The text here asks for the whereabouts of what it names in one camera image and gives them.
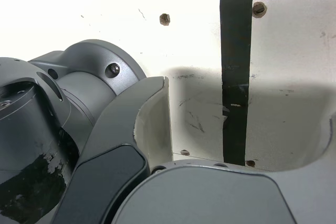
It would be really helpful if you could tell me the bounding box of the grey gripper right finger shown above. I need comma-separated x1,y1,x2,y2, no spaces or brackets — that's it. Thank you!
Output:
112,113,336,224

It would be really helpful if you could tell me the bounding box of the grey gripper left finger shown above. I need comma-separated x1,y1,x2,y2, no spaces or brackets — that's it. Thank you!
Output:
51,76,174,224

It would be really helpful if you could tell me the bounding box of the black tape strip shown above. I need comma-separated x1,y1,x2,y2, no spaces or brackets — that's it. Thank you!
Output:
219,0,254,166

